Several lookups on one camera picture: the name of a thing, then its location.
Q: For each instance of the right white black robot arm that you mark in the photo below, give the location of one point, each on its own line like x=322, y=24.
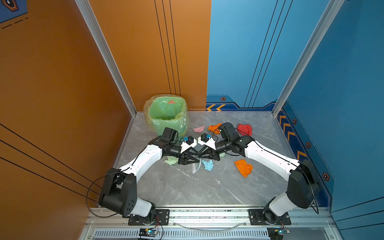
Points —
x=303, y=180

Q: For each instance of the right green circuit board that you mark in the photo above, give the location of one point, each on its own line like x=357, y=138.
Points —
x=277, y=234

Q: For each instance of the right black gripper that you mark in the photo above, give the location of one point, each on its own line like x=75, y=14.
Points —
x=210, y=152

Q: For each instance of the green plastic trash bin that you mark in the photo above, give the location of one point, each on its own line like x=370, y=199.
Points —
x=159, y=120

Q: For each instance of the aluminium front rail frame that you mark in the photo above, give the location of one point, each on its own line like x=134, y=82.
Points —
x=226, y=222

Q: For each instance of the grey-blue plastic dustpan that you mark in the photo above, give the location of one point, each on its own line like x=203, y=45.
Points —
x=196, y=167

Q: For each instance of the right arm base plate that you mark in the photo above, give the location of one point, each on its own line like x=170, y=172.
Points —
x=257, y=217

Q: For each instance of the red paper ball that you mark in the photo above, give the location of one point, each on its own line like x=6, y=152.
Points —
x=245, y=130

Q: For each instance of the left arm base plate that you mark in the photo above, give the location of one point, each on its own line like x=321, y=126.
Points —
x=161, y=216

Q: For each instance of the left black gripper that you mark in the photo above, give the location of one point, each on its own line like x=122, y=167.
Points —
x=184, y=160

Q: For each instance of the green circuit board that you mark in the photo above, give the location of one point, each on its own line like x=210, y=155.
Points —
x=148, y=233
x=277, y=234

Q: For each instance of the yellow translucent bin liner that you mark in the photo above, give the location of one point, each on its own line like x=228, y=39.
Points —
x=180, y=120

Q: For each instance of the orange paper ball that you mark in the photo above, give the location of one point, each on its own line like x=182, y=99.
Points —
x=244, y=168
x=215, y=128

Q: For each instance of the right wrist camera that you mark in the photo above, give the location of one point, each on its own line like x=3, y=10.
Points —
x=207, y=140

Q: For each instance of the left green circuit board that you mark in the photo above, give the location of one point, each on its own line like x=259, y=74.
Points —
x=148, y=233

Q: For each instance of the pink paper scrap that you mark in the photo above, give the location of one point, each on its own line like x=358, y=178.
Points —
x=199, y=129

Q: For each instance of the orange paper ball near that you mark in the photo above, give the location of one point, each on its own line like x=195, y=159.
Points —
x=244, y=168

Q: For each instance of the aluminium corner post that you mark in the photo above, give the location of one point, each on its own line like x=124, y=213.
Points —
x=101, y=42
x=318, y=34

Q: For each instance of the right aluminium corner post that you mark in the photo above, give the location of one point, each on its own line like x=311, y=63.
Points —
x=318, y=34

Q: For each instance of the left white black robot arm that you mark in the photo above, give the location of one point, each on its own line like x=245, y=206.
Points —
x=120, y=193

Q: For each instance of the light blue paper scrap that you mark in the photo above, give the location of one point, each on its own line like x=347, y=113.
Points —
x=208, y=165

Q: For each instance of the large light green paper ball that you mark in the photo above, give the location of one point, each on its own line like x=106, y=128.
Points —
x=171, y=160

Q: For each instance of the orange paper ball far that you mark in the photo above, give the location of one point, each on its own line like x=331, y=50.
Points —
x=215, y=128

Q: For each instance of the left aluminium corner post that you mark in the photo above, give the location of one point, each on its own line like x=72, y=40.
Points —
x=101, y=42

